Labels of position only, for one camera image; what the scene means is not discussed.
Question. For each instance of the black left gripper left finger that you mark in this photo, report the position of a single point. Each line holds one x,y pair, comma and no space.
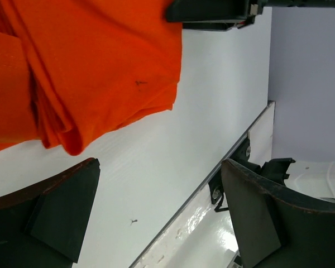
44,224

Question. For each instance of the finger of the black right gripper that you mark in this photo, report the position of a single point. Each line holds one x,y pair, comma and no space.
193,11
215,26

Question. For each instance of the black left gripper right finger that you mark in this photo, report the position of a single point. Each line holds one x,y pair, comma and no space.
278,227

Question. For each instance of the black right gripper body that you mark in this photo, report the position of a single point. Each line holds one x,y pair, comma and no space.
257,6

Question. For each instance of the orange t shirt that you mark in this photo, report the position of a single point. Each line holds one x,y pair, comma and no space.
71,71

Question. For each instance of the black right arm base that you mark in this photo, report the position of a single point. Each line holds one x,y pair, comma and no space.
230,174

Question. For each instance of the aluminium table edge rail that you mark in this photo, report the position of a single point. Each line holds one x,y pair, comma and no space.
197,236

